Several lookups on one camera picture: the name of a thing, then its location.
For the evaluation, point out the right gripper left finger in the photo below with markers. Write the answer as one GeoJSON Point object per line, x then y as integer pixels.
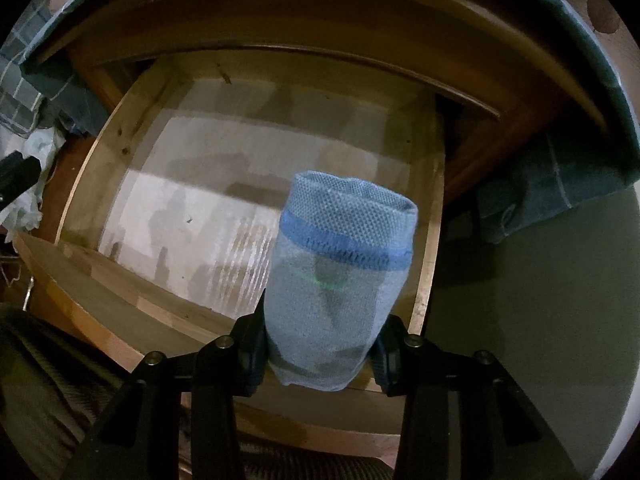
{"type": "Point", "coordinates": [252, 350]}

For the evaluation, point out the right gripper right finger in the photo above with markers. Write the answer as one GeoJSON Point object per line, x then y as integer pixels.
{"type": "Point", "coordinates": [386, 357]}

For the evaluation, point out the light blue mesh sock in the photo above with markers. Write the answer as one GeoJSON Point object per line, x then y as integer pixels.
{"type": "Point", "coordinates": [341, 257]}

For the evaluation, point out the wooden drawer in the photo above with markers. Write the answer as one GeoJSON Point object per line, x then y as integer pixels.
{"type": "Point", "coordinates": [164, 239]}

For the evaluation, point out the white crumpled plastic sheet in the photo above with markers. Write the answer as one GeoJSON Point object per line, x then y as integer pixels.
{"type": "Point", "coordinates": [24, 213]}

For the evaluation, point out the grey plaid fabric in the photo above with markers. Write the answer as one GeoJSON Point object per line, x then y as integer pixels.
{"type": "Point", "coordinates": [20, 100]}

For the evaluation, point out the blue checked cloth cover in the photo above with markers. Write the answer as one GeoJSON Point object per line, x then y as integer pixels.
{"type": "Point", "coordinates": [557, 167]}

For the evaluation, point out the brown wooden nightstand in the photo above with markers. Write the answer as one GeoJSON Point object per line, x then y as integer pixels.
{"type": "Point", "coordinates": [458, 46]}

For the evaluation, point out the leaf pattern curtain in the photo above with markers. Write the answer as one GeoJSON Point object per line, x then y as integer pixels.
{"type": "Point", "coordinates": [616, 38]}

